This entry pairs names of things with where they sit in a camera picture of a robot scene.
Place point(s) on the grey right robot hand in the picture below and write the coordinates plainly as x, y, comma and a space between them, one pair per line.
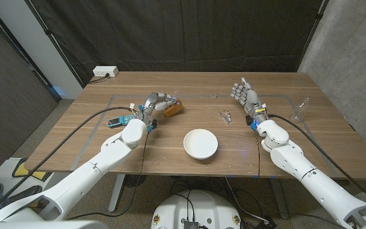
251, 98

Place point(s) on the white table leg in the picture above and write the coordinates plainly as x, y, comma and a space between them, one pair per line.
117, 194

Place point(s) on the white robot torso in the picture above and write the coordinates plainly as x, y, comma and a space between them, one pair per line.
202, 206

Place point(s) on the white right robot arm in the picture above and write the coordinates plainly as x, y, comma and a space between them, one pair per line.
297, 165

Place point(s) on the dark grey door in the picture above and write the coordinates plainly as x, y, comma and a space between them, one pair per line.
8, 95

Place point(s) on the blue toy flip phone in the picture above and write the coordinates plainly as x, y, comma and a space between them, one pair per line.
119, 121

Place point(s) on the clear plastic test tube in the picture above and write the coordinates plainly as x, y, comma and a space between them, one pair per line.
176, 94

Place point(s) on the grey finned device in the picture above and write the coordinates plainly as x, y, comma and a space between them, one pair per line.
191, 225

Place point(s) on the black power adapter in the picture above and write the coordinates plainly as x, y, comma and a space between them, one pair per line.
265, 224

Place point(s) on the small clear crumpled plastic piece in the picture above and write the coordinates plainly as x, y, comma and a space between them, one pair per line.
226, 117

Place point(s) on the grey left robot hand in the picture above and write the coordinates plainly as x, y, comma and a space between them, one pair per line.
151, 101

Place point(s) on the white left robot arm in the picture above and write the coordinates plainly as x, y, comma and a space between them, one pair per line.
91, 171

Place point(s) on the brown block with holes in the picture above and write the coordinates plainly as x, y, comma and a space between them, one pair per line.
174, 110

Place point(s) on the grey table leg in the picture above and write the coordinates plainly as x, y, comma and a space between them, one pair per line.
280, 198

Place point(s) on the black round floor disk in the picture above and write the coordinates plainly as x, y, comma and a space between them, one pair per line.
135, 180

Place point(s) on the white floor base plate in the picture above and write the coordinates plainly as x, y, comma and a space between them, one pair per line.
5, 168

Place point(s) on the white power strip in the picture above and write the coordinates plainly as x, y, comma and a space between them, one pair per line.
105, 71

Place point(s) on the clear glass flask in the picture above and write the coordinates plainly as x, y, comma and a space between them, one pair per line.
299, 116

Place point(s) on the yellow and black floor object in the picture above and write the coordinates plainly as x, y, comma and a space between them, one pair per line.
22, 170

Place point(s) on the white round dish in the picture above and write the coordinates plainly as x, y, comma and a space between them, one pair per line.
200, 143

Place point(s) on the black backdrop curtain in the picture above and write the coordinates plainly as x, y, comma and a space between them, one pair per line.
186, 35

